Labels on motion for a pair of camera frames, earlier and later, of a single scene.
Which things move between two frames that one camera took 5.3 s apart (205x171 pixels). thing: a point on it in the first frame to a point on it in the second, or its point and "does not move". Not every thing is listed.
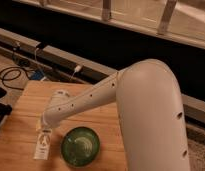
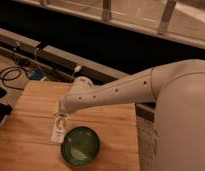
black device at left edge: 2,109 does not move
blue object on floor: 37,74 does not move
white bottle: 43,145 to 60,125
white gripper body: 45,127 to 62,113
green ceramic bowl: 80,146 does not move
